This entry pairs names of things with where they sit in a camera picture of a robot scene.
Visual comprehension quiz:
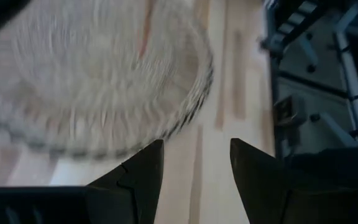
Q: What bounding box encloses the grey office chair base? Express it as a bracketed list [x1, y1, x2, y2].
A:
[261, 0, 358, 147]

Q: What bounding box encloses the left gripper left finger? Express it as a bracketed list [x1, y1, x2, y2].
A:
[85, 139, 165, 224]

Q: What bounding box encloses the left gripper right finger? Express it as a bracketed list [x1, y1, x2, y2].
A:
[229, 138, 338, 224]

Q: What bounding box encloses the round woven straw placemat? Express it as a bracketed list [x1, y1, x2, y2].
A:
[0, 0, 214, 160]

